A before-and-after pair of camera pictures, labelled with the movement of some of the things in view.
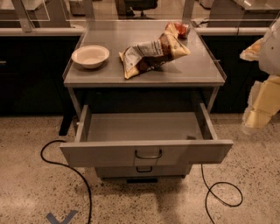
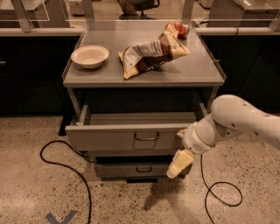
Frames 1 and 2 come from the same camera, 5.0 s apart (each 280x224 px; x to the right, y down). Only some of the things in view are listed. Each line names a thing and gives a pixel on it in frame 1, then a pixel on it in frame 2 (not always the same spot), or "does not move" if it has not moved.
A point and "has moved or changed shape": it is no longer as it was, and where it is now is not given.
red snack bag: [183, 30] does not move
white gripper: [271, 55] to [191, 140]
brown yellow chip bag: [142, 57] does not move
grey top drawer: [144, 138] has moved or changed shape
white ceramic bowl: [91, 56] does not move
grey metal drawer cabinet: [142, 93] does not move
